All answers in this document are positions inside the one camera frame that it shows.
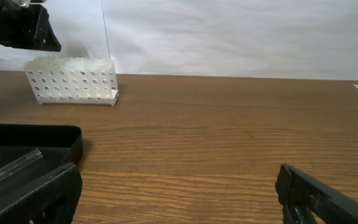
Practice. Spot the clear test tube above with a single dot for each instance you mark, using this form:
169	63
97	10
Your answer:
88	52
11	169
51	59

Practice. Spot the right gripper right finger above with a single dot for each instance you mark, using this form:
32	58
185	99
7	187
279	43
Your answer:
322	199

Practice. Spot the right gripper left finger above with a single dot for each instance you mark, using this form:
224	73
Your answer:
42	202

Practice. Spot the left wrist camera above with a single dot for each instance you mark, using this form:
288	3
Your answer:
25	2

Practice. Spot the black tray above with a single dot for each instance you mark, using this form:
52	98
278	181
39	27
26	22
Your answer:
42	137

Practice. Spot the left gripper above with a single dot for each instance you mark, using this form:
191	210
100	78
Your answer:
2	21

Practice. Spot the white test tube rack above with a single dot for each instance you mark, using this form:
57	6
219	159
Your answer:
73	84

